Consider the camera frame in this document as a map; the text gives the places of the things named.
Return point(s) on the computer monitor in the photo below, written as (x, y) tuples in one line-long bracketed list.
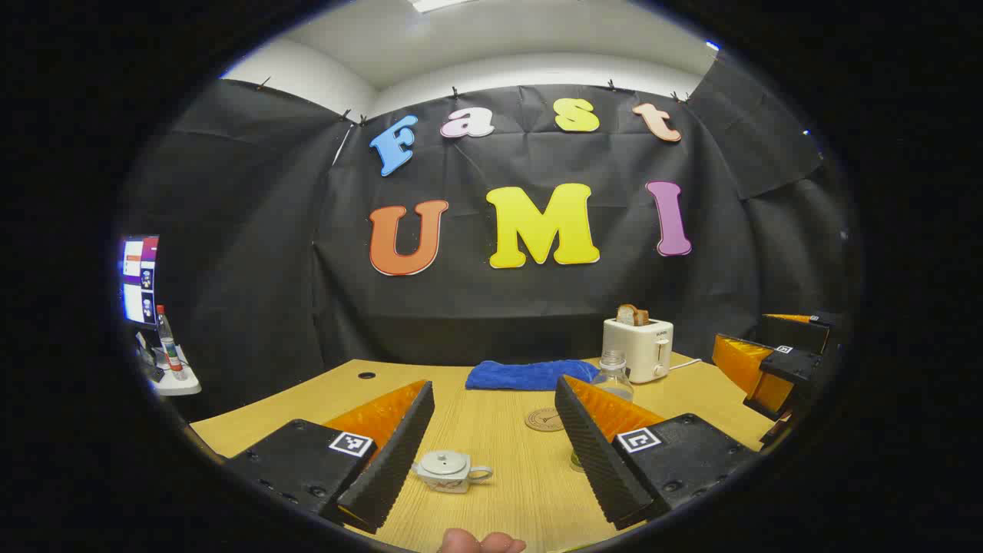
[(138, 284)]

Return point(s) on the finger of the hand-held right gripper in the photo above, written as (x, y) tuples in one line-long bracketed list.
[(791, 365), (799, 332)]

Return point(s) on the black backdrop cloth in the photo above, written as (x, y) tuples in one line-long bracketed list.
[(476, 307)]

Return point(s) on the bread slice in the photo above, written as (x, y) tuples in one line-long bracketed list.
[(631, 316)]

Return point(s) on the round brown coaster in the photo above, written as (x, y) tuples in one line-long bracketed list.
[(544, 419)]

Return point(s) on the white toaster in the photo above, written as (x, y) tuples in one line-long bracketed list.
[(633, 349)]

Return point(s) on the white teacup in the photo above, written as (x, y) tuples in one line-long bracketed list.
[(445, 484)]

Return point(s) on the white teacup lid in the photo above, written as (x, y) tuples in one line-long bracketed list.
[(444, 463)]

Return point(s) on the ceiling light panel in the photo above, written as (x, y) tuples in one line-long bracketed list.
[(441, 4)]

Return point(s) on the blue towel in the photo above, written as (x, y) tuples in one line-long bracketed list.
[(522, 375)]

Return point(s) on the dark small device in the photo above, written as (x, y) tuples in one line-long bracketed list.
[(150, 361)]

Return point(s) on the white side table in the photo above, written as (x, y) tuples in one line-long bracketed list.
[(180, 386)]

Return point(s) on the red-capped clear bottle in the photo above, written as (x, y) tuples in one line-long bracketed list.
[(170, 349)]

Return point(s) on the clear green-label water bottle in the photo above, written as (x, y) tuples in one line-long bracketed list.
[(613, 376)]

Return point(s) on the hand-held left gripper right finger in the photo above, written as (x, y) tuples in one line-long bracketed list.
[(595, 461)]

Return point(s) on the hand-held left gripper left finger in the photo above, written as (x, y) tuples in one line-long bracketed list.
[(392, 468)]

